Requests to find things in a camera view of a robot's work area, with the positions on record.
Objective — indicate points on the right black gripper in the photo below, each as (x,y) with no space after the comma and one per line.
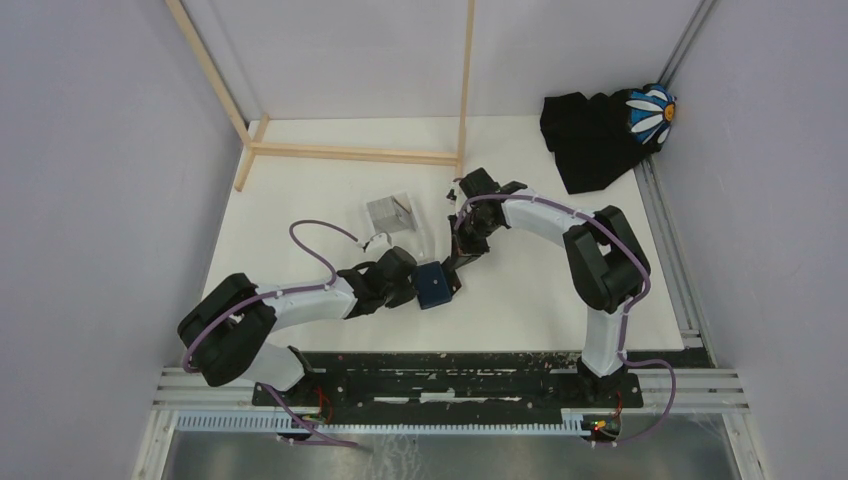
(467,250)

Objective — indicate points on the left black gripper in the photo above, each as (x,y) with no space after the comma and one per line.
(408,293)

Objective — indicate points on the blue leather card holder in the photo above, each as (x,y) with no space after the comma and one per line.
(435,285)

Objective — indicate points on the clear plastic card box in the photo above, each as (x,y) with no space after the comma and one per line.
(417,239)

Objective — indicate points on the silver credit card stack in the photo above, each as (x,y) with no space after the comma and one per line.
(391,214)

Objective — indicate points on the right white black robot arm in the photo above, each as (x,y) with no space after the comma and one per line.
(609,270)

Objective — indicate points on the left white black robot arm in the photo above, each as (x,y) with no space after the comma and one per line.
(226,334)

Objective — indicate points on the black cloth with daisy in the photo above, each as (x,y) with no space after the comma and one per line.
(597,139)

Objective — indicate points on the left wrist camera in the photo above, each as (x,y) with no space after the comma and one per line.
(378,244)

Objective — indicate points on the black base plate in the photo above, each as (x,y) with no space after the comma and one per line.
(443,389)

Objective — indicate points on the white slotted cable duct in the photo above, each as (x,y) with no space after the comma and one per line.
(277,421)

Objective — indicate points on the wooden frame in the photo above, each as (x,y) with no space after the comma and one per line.
(254,144)

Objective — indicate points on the aluminium rail frame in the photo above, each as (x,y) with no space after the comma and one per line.
(705,391)

